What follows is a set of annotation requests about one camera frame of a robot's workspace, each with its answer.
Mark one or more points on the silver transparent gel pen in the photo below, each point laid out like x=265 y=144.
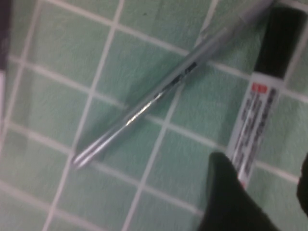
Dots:
x=144 y=110

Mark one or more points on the brochure with black band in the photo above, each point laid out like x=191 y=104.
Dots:
x=3 y=36

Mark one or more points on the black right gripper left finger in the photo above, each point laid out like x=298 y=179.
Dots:
x=228 y=204

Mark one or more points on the black capped white marker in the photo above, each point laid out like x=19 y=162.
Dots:
x=257 y=115

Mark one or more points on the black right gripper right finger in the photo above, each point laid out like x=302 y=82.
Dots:
x=304 y=185

